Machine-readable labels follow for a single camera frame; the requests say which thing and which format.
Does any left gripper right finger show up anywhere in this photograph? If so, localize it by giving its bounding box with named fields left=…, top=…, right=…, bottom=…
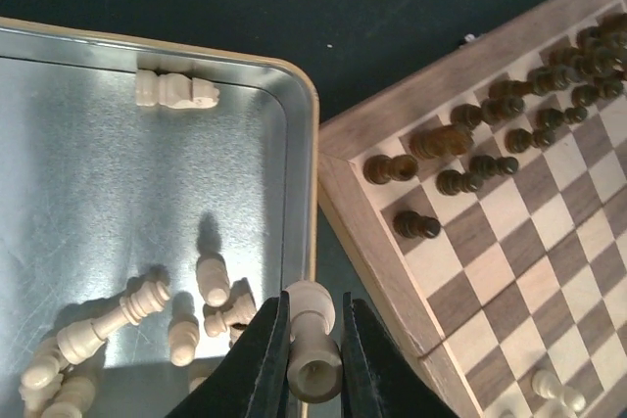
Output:
left=340, top=292, right=456, bottom=418

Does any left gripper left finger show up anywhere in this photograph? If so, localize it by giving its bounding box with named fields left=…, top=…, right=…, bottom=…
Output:
left=168, top=291, right=290, bottom=418

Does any white rook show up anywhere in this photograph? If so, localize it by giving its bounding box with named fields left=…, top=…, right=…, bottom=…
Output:
left=286, top=280, right=343, bottom=403

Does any pile of white pieces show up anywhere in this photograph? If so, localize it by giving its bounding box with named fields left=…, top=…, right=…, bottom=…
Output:
left=18, top=251, right=259, bottom=418

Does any wooden chess board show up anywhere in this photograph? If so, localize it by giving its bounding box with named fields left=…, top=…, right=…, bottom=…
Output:
left=318, top=0, right=626, bottom=417

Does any dark chess pieces group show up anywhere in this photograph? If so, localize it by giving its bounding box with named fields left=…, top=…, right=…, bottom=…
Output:
left=363, top=11, right=627, bottom=242

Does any gold metal tin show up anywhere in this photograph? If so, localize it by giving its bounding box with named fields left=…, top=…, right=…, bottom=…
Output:
left=1, top=19, right=319, bottom=417

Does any white knight in tin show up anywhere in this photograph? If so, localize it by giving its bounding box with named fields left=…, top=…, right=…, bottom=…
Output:
left=135, top=70, right=220, bottom=110

